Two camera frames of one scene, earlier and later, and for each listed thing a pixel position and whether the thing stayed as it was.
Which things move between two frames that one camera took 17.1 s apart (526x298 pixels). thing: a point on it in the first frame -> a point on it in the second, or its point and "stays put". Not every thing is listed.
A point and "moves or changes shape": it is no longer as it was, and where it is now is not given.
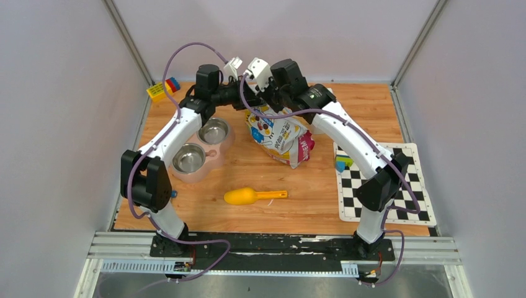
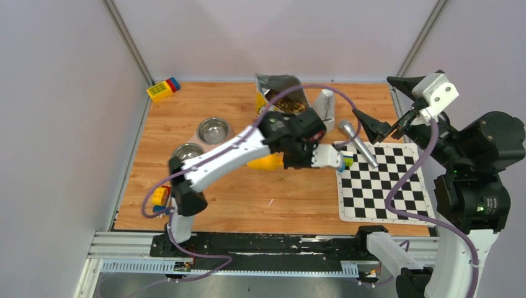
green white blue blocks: [343, 162] stays put
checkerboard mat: [413, 203] stays put
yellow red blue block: [157, 90] stays put
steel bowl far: [213, 131] stays put
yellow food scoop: [247, 195] -> [273, 162]
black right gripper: [266, 95] -> [374, 127]
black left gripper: [239, 103] -> [307, 161]
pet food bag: [283, 137] moves or changes shape
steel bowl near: [188, 158] stays put
